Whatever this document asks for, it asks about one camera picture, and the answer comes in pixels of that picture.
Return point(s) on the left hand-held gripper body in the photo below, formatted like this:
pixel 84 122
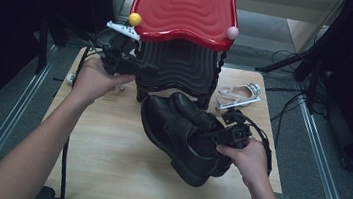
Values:
pixel 117 52

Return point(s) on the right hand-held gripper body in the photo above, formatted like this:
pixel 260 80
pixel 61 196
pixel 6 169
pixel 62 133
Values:
pixel 236 131

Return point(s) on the black leather shoe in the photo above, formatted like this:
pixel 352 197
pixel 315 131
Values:
pixel 173 136
pixel 193 111

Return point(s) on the white slingback heel shoe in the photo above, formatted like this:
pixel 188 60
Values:
pixel 71 78
pixel 232 91

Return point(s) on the red and black shoe rack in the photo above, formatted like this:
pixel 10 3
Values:
pixel 184 10

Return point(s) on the person's right hand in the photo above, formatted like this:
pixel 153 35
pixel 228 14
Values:
pixel 249 161

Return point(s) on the person's left hand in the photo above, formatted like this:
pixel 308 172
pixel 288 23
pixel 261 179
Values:
pixel 94 81

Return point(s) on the dark cabinet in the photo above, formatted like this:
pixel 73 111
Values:
pixel 102 0

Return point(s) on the black metal stand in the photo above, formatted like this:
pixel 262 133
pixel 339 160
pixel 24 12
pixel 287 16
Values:
pixel 41 50

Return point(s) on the black tripod stand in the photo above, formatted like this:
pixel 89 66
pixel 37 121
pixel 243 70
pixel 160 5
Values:
pixel 313 88

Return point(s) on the light wooden panel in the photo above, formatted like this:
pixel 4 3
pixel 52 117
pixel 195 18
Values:
pixel 301 33

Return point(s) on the metal floor rail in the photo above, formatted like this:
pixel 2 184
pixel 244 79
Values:
pixel 4 127
pixel 323 165

